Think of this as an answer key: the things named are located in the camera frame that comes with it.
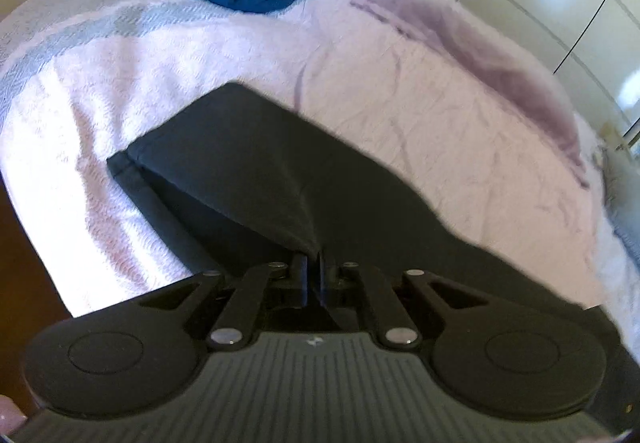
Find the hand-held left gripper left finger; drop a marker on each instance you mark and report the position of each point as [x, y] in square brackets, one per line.
[300, 275]

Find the white textured bed blanket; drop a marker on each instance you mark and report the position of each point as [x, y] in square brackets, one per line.
[150, 83]

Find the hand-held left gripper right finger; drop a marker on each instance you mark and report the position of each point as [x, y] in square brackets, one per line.
[323, 279]

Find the dark grey pants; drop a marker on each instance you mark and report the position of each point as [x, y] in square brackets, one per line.
[260, 183]

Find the lilac fleece blanket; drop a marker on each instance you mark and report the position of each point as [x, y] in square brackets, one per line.
[480, 63]

